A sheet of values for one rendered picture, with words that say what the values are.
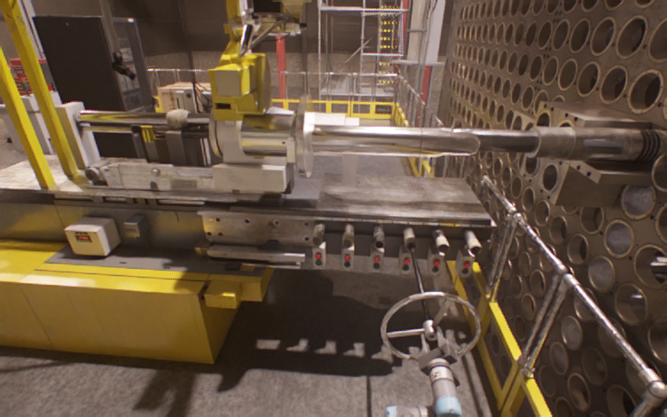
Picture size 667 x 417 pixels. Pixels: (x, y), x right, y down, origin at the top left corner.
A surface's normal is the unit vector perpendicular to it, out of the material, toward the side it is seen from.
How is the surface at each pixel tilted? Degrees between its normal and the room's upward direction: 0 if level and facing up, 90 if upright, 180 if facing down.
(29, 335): 90
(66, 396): 0
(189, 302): 90
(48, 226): 90
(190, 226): 90
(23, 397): 0
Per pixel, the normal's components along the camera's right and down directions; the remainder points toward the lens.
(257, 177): -0.07, 0.47
